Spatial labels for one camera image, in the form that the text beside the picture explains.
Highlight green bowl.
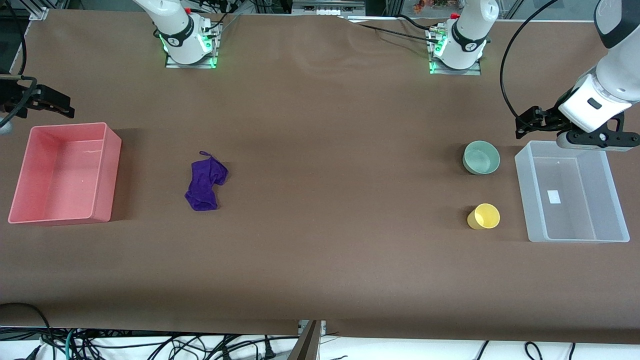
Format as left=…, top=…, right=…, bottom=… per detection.
left=462, top=140, right=501, bottom=176

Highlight yellow cup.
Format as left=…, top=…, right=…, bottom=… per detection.
left=467, top=203, right=501, bottom=231

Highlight purple cloth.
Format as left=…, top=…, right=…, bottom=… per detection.
left=184, top=151, right=230, bottom=212

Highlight pink plastic bin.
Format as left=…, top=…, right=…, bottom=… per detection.
left=7, top=122, right=123, bottom=225

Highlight clear plastic bin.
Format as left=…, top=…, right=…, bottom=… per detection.
left=514, top=140, right=631, bottom=244

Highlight orange background items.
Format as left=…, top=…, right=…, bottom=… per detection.
left=412, top=0, right=452, bottom=14

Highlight grey socket box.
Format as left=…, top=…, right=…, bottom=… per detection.
left=292, top=0, right=366, bottom=16

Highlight black cable on table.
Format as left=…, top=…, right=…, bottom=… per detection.
left=396, top=14, right=443, bottom=34
left=345, top=16, right=435, bottom=42

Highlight thick black floor cable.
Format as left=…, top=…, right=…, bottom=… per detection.
left=0, top=302, right=52, bottom=347

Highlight grey table support post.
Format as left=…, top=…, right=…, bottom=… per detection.
left=289, top=320, right=322, bottom=360

